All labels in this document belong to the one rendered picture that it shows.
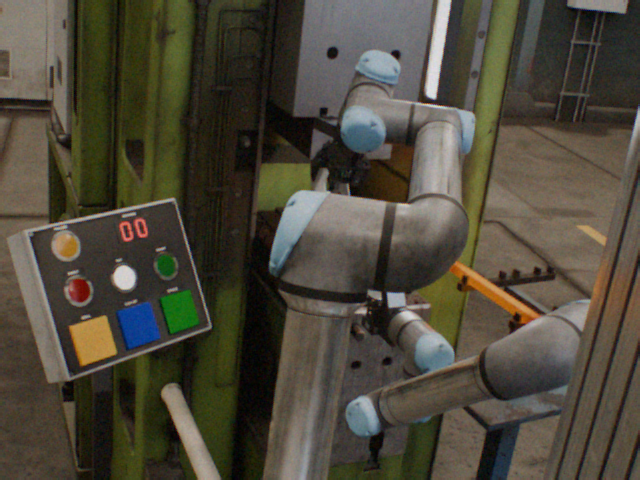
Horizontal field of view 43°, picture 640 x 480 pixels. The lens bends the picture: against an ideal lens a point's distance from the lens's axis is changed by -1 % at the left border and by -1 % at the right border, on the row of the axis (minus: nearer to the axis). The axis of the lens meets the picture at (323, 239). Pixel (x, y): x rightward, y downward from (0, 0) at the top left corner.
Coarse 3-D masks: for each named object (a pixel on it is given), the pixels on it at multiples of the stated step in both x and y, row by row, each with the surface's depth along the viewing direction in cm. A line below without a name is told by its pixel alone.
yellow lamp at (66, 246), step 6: (66, 234) 150; (60, 240) 149; (66, 240) 149; (72, 240) 150; (60, 246) 148; (66, 246) 149; (72, 246) 150; (60, 252) 148; (66, 252) 149; (72, 252) 150
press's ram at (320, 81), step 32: (288, 0) 174; (320, 0) 167; (352, 0) 170; (384, 0) 173; (416, 0) 176; (288, 32) 175; (320, 32) 170; (352, 32) 173; (384, 32) 176; (416, 32) 179; (288, 64) 176; (320, 64) 173; (352, 64) 176; (416, 64) 182; (288, 96) 177; (320, 96) 176; (416, 96) 185
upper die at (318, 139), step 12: (276, 108) 198; (276, 120) 198; (288, 120) 191; (300, 120) 184; (312, 120) 178; (276, 132) 199; (288, 132) 191; (300, 132) 185; (312, 132) 178; (300, 144) 185; (312, 144) 179; (384, 144) 186; (312, 156) 180; (372, 156) 186; (384, 156) 188
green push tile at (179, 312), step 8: (168, 296) 162; (176, 296) 164; (184, 296) 165; (160, 304) 162; (168, 304) 162; (176, 304) 163; (184, 304) 165; (192, 304) 166; (168, 312) 162; (176, 312) 163; (184, 312) 164; (192, 312) 166; (168, 320) 161; (176, 320) 163; (184, 320) 164; (192, 320) 165; (168, 328) 161; (176, 328) 162; (184, 328) 164
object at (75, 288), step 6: (72, 282) 149; (78, 282) 150; (84, 282) 151; (72, 288) 149; (78, 288) 149; (84, 288) 150; (72, 294) 148; (78, 294) 149; (84, 294) 150; (78, 300) 149; (84, 300) 150
